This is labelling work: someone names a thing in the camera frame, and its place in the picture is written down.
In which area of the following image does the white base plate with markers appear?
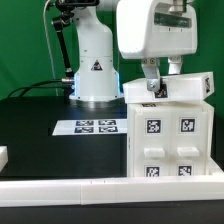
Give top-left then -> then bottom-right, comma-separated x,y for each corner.
52,119 -> 127,136

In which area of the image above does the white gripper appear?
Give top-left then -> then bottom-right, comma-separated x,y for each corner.
116,0 -> 197,92

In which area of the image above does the white block at left edge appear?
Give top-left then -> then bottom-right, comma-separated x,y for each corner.
0,146 -> 8,172

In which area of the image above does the white cabinet door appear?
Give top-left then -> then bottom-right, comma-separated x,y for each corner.
134,112 -> 171,177
170,109 -> 208,176

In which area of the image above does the black cable bundle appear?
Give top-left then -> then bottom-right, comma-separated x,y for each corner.
7,77 -> 75,98

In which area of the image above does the white cabinet body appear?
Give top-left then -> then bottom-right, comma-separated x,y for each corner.
127,102 -> 214,178

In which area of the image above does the white L-shaped fence frame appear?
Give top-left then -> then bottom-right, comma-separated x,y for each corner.
0,159 -> 224,207

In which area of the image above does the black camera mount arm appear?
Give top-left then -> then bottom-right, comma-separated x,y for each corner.
51,0 -> 100,78

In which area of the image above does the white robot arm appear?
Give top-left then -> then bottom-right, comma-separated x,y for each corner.
70,0 -> 197,104

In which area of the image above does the grey thin cable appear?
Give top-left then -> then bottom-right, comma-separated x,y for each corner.
42,0 -> 60,97

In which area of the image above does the white long cabinet top block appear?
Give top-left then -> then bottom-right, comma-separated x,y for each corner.
123,72 -> 214,104

